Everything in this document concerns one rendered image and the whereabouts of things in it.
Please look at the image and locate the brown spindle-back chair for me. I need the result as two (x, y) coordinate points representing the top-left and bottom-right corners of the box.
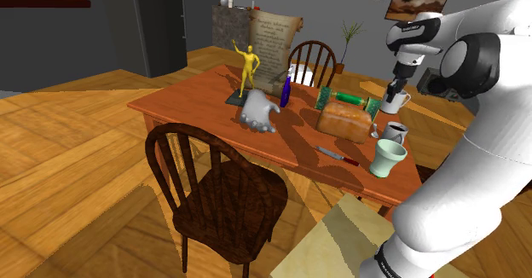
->
(287, 39), (338, 90)

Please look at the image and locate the stone grey cabinet with bottles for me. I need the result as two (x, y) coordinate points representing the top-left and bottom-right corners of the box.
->
(211, 0), (262, 52)

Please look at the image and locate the blue bottle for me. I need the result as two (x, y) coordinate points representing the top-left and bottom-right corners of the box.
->
(279, 74), (293, 109)

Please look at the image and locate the black box appliance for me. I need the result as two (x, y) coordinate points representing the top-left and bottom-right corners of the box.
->
(416, 67), (465, 103)

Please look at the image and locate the potted green plant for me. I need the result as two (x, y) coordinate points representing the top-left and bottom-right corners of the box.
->
(334, 19), (367, 76)

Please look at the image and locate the pale green cup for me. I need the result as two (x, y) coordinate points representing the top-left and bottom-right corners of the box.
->
(368, 138), (408, 180)

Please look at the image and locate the dark brown wooden chair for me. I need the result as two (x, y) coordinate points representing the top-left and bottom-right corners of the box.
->
(144, 122), (290, 278)

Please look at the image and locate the dark grey tall cabinet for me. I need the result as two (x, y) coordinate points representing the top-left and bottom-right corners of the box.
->
(99, 0), (189, 79)

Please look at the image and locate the beige parchment scroll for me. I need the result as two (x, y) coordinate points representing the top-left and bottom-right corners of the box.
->
(247, 9), (305, 98)

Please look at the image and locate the yellow human figure statue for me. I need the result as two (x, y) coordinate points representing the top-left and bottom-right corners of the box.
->
(225, 38), (262, 107)

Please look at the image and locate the white mug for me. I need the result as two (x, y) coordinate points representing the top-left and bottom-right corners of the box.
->
(379, 90), (412, 116)

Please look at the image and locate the red-handled knife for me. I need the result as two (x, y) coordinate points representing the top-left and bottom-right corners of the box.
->
(314, 145), (361, 168)

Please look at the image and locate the brown framed wall picture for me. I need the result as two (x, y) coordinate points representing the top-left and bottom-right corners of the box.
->
(384, 0), (454, 23)

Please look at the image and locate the grey hand sculpture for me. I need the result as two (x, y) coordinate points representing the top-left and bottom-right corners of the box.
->
(239, 88), (282, 135)

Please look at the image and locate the grey mug with dark drink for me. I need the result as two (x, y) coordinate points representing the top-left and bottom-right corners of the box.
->
(380, 120), (410, 147)

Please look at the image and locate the reddish wooden table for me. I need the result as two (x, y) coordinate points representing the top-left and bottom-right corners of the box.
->
(126, 62), (423, 220)

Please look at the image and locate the beige robot stand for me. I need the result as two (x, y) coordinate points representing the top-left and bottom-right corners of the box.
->
(269, 193), (396, 278)

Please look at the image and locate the brown bread loaf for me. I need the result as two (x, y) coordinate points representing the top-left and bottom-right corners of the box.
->
(315, 101), (374, 146)

